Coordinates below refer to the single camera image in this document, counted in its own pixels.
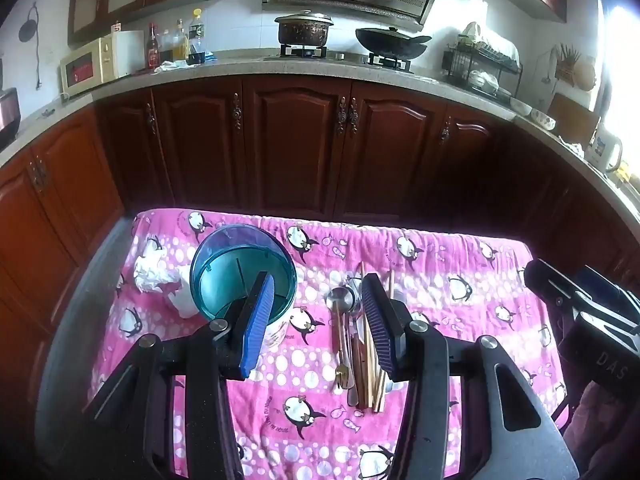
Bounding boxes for red sauce bottle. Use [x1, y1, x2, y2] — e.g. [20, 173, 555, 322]
[146, 22, 160, 70]

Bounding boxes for purple rice cooker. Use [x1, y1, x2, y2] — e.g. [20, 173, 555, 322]
[0, 87, 21, 148]

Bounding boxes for white electric kettle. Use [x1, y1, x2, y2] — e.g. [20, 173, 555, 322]
[585, 125, 625, 173]

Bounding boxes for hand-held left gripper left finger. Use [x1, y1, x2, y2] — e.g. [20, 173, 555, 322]
[55, 271, 276, 480]

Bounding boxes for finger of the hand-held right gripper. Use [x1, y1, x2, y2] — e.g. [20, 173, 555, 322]
[575, 266, 640, 313]
[524, 259, 596, 312]

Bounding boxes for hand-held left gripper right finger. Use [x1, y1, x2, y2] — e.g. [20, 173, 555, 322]
[362, 273, 581, 480]

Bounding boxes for brown cooking pot with lid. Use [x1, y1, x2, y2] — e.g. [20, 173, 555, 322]
[274, 10, 335, 47]

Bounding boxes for pink penguin printed blanket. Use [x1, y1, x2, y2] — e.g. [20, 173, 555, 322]
[87, 208, 568, 480]

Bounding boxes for white utensil holder blue rim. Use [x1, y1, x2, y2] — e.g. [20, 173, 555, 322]
[190, 225, 298, 352]

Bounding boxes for wooden base cabinets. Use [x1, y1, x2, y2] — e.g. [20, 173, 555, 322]
[0, 72, 640, 311]

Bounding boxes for person's right forearm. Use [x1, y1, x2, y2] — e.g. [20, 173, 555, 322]
[565, 380, 640, 480]

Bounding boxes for soy sauce bottle yellow cap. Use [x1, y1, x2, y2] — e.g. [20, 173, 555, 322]
[187, 8, 207, 66]

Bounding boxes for gas stove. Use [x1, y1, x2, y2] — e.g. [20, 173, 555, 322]
[277, 45, 418, 75]

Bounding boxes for light wooden chopstick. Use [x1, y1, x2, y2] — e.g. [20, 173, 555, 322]
[357, 261, 377, 411]

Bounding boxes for tan wooden chopstick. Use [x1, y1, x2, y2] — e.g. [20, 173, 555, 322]
[374, 350, 389, 411]

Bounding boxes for yellow oil bottle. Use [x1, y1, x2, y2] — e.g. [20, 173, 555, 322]
[172, 19, 190, 63]

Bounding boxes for wooden cutting board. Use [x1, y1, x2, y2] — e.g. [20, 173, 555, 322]
[547, 92, 601, 146]

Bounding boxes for steel spoon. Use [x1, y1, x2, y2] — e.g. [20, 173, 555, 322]
[347, 280, 366, 333]
[326, 286, 358, 356]

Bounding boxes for black wok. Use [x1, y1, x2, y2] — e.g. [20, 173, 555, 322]
[355, 27, 432, 60]

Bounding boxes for crumpled white tissue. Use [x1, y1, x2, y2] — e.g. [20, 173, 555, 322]
[132, 249, 201, 320]

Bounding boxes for steel fork wooden handle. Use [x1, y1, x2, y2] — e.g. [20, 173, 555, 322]
[332, 310, 352, 395]

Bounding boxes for black round device with cord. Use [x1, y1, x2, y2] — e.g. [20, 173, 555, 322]
[18, 1, 43, 91]

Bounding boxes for wall chopstick holder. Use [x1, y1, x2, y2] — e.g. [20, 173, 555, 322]
[555, 42, 583, 83]

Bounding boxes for black dish rack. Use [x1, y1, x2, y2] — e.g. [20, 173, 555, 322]
[442, 35, 523, 98]

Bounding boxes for cream microwave oven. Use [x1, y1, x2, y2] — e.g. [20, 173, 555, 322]
[60, 30, 146, 101]

